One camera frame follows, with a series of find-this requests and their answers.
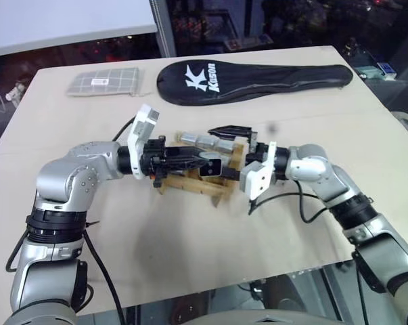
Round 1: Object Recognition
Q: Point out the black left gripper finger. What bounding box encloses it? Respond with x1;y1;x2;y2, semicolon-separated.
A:
167;160;205;174
166;146;222;162

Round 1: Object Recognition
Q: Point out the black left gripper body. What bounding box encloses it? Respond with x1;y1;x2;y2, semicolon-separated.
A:
139;135;174;188

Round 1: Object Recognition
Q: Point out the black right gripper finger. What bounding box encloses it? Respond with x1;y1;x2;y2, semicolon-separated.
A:
208;125;253;142
221;165;246;181

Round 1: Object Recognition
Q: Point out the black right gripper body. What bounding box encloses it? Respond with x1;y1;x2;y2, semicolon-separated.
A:
245;129;271;167

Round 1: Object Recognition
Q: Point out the black and silver camera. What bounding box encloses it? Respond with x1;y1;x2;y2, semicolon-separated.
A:
198;156;223;178

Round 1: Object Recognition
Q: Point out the silver metal cylinder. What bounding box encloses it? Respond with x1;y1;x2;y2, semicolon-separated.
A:
196;134;219;151

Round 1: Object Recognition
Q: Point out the wooden rack stand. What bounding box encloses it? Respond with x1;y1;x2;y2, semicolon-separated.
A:
154;136;251;208

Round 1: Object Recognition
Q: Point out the black Kason racket bag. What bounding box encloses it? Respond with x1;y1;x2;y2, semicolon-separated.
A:
156;60;355;107

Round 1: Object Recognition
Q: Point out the grey checked cloth package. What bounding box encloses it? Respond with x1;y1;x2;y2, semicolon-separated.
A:
66;66;148;100

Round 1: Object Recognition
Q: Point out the grey metal pillar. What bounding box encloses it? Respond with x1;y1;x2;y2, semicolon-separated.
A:
150;0;178;58

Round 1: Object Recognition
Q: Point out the blue and white box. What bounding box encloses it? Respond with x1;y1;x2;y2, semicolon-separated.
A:
375;61;398;78

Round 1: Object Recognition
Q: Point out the white board panel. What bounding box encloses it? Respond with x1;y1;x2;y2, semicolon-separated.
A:
0;0;158;59

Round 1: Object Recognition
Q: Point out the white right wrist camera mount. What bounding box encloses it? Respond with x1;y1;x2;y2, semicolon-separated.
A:
239;139;277;209

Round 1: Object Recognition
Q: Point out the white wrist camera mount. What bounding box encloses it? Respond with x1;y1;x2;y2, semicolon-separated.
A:
239;139;277;209
127;104;162;181

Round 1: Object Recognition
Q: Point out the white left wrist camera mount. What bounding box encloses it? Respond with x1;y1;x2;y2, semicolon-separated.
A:
127;104;162;181

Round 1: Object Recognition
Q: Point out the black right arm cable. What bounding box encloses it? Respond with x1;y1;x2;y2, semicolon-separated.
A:
247;192;365;325

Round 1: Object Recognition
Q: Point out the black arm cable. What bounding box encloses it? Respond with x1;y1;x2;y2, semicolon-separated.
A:
5;116;137;325
247;192;365;325

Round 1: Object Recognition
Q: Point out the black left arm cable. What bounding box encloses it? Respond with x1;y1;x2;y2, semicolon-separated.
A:
5;116;137;325

